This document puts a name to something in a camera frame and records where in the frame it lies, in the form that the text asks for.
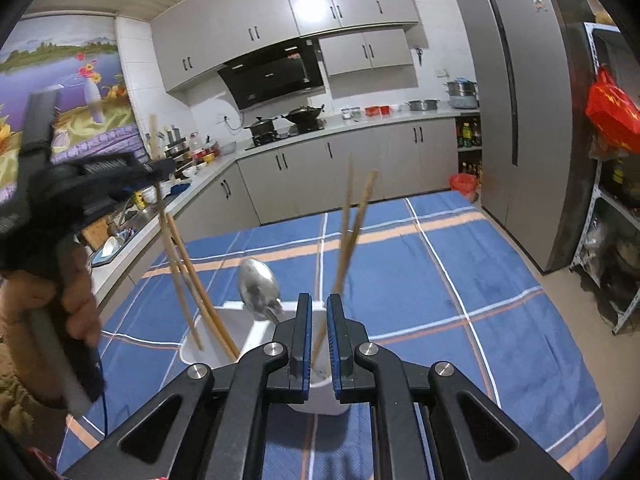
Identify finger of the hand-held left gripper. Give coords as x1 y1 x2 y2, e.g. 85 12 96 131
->
112 157 177 196

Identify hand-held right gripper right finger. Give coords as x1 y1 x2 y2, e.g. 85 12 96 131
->
326 292 576 480

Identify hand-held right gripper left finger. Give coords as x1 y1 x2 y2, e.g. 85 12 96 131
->
60 292 313 480

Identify white two-compartment utensil holder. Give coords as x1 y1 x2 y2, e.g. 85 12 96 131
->
180 300 351 416

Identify metal spoon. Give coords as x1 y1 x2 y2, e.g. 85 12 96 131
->
237 257 286 326

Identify long wooden chopstick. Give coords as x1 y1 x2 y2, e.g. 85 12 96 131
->
150 114 205 352
166 212 240 360
311 154 355 368
320 170 378 361

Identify person's left hand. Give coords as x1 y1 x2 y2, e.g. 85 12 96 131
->
0 242 103 356

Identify beige tiered dish rack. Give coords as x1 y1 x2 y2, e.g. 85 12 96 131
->
161 125 201 167

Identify steel kitchen sink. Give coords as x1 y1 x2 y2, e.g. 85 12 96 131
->
112 200 173 241

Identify steel faucet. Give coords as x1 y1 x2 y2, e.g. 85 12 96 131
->
117 195 138 236

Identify wooden cutting board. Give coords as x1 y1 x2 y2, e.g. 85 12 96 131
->
80 217 111 251

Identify blue dish drain tray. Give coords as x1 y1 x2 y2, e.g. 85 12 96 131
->
90 240 126 267

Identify black lidded pot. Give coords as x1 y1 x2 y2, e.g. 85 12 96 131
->
244 116 278 137

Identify blue plaid tablecloth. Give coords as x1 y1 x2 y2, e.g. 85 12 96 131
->
57 191 608 480

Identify black gas stove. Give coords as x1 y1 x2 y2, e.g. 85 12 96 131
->
245 120 328 148

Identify black range hood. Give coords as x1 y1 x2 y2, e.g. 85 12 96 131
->
217 37 326 111

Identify black wok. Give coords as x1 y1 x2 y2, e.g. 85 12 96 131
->
281 104 326 123

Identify grey kitchen base cabinets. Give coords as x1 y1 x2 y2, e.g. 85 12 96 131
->
90 110 483 306

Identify red trash bag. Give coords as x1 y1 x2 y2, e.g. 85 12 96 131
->
449 174 480 203

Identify cluster of condiment bottles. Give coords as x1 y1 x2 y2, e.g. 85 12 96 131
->
457 119 483 186

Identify steel tiered steamer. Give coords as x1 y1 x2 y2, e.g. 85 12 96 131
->
445 77 480 110

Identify clear plastic bag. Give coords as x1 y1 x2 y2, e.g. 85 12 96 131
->
582 210 621 271

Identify grey two-door refrigerator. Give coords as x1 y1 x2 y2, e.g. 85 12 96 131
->
454 0 608 275

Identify white metal shelf rack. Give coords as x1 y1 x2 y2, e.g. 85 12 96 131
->
570 20 640 336

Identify dark sauce bottle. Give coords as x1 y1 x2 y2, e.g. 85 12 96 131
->
611 159 631 193

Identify red hanging plastic bag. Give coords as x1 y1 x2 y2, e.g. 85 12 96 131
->
585 66 640 153

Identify printed landscape wall poster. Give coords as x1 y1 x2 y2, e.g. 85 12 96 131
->
0 12 148 201

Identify grey upper wall cabinets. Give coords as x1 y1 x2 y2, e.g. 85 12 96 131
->
150 0 420 93

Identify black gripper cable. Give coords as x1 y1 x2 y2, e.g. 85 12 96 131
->
95 355 111 443

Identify small grey wall cabinet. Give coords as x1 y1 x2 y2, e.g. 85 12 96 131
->
318 27 418 77

